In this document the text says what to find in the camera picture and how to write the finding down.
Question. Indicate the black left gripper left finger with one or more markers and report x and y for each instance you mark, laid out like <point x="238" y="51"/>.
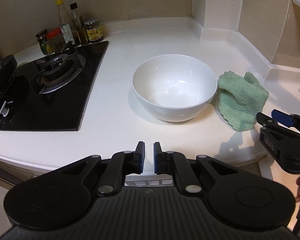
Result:
<point x="121" y="164"/>

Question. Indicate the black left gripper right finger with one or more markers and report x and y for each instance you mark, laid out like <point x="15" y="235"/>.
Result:
<point x="176" y="165"/>

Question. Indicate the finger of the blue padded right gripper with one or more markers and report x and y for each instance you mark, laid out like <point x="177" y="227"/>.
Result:
<point x="282" y="118"/>

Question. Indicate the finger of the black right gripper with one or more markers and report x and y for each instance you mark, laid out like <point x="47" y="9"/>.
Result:
<point x="265" y="120"/>

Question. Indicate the green microfibre cloth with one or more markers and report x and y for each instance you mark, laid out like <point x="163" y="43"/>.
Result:
<point x="240" y="99"/>

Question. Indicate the white ceramic bowl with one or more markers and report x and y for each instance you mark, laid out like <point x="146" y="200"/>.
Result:
<point x="174" y="87"/>

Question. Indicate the black glass gas stove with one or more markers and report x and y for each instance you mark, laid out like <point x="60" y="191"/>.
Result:
<point x="61" y="110"/>

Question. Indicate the round gas burner grate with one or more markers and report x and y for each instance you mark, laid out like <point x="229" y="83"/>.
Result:
<point x="56" y="72"/>

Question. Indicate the brown sauce jar yellow label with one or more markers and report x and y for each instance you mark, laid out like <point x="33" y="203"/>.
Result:
<point x="93" y="30"/>

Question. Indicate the green label dark jar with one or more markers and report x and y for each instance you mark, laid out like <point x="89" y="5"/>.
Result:
<point x="44" y="42"/>

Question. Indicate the clear bottle yellow cap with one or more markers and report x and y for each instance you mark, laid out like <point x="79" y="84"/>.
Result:
<point x="66" y="24"/>

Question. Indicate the red lid spice jar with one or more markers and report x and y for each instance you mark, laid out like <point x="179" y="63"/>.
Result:
<point x="56" y="39"/>

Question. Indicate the dark soy sauce bottle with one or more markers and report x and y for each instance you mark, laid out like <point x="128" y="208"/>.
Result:
<point x="79" y="23"/>

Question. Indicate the black pan on stove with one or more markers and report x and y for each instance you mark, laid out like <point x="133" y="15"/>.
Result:
<point x="7" y="67"/>

